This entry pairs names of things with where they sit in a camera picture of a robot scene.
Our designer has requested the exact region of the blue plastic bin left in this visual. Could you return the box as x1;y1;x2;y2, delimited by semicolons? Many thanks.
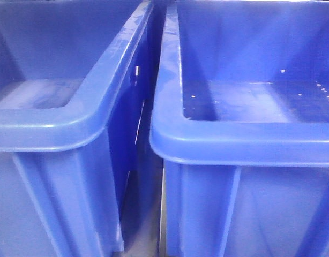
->
0;1;160;256

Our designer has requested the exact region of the blue plastic bin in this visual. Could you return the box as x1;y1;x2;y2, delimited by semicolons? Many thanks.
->
150;1;329;256
0;1;160;256

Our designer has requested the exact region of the blue plastic bin right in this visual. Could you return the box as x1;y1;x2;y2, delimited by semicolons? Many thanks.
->
150;1;329;256

